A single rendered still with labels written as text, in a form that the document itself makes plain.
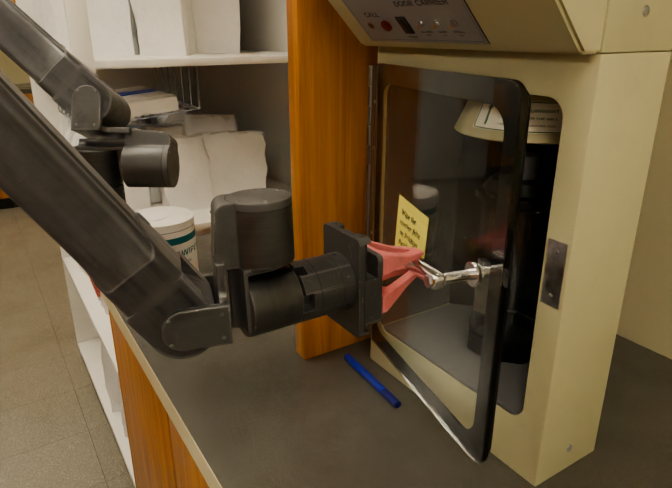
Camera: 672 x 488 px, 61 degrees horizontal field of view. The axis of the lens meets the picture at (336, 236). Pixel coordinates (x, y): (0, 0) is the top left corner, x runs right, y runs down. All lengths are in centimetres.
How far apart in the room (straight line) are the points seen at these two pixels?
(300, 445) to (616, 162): 49
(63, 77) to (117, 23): 95
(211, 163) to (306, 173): 98
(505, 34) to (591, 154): 13
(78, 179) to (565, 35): 40
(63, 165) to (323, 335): 56
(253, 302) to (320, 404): 36
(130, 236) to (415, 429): 47
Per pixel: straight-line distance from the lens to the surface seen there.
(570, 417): 72
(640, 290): 108
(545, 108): 65
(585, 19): 53
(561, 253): 60
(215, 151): 176
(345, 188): 84
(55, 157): 46
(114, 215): 46
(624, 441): 84
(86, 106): 77
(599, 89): 56
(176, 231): 110
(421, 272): 57
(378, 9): 67
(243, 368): 90
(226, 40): 182
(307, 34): 78
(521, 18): 54
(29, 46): 84
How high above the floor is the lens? 143
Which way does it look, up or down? 20 degrees down
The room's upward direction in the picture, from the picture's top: straight up
